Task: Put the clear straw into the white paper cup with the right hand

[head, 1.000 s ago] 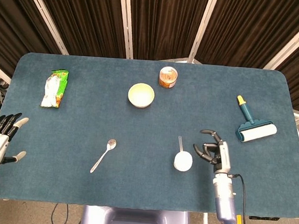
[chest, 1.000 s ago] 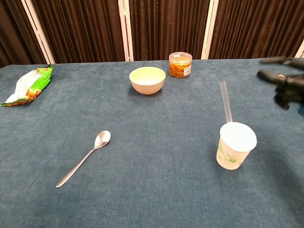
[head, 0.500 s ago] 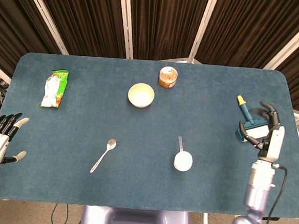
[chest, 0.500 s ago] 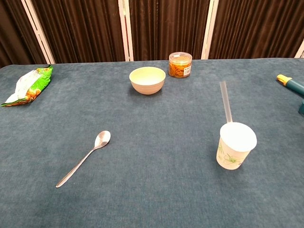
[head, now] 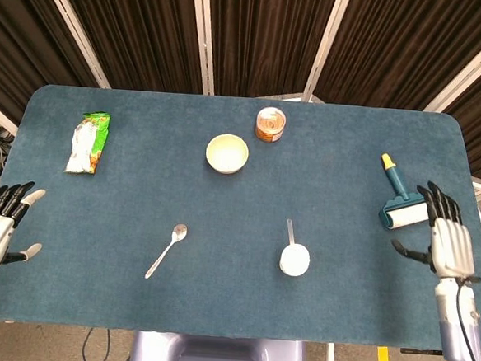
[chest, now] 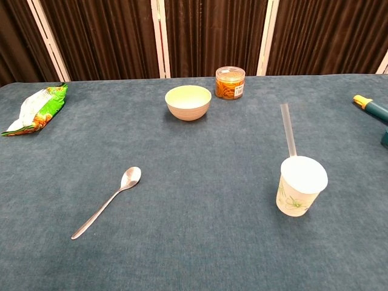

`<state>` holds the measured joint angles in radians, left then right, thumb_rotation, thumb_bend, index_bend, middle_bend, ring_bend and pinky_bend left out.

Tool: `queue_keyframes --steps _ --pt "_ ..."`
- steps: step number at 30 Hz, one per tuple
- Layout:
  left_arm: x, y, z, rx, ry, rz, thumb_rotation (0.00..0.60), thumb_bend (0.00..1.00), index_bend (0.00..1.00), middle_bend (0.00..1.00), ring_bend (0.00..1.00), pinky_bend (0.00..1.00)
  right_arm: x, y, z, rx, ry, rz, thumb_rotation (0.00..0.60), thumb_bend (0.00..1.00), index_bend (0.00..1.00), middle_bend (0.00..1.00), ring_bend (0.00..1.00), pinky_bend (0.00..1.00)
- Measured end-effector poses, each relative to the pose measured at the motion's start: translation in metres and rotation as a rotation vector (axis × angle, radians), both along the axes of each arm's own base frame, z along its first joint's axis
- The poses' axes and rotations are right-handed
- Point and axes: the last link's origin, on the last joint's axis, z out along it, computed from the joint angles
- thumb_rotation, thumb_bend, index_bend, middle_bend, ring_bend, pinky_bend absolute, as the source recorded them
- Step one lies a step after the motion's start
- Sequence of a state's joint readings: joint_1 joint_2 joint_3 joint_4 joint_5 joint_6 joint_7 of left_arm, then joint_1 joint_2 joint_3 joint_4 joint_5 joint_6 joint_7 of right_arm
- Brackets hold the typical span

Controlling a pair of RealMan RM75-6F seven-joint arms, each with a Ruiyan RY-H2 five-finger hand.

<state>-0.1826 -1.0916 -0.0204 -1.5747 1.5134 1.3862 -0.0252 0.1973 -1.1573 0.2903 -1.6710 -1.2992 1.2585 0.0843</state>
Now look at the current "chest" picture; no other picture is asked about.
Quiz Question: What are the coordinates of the clear plastic straw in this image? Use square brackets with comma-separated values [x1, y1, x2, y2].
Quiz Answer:
[279, 103, 298, 158]

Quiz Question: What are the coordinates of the white floral paper cup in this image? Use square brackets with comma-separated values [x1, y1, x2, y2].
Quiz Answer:
[275, 155, 329, 217]

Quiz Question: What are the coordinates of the cream bowl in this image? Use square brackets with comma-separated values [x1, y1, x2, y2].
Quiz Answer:
[164, 85, 212, 122]

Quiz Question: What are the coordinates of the blue tablecloth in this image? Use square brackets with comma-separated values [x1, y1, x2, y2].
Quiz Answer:
[0, 73, 388, 291]

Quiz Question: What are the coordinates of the clear jar of rubber bands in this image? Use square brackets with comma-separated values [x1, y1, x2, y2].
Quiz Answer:
[215, 66, 246, 100]

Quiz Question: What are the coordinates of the metal spoon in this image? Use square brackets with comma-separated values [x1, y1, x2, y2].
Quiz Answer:
[71, 166, 142, 240]

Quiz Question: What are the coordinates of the dark brown curtain panel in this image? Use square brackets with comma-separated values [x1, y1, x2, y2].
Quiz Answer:
[40, 0, 161, 82]
[0, 0, 60, 88]
[164, 0, 269, 78]
[266, 0, 388, 76]

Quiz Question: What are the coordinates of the green snack bag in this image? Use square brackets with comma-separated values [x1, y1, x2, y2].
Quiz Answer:
[1, 82, 69, 137]

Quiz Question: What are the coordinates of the teal and yellow tool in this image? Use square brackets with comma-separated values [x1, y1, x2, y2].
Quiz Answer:
[352, 94, 388, 145]

